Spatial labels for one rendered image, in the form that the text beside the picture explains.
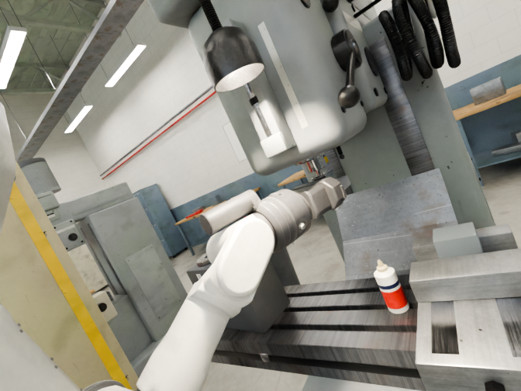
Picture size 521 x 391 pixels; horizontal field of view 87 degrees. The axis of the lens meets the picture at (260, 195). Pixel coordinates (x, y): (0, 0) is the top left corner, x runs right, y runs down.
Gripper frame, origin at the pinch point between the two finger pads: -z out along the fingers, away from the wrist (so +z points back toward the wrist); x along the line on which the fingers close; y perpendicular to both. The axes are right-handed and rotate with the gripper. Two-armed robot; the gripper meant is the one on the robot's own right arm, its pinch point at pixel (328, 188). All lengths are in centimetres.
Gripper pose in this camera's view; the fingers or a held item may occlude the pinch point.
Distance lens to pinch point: 56.7
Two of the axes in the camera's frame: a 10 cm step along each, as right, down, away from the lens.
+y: 4.1, 9.1, 1.0
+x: -5.4, 1.5, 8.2
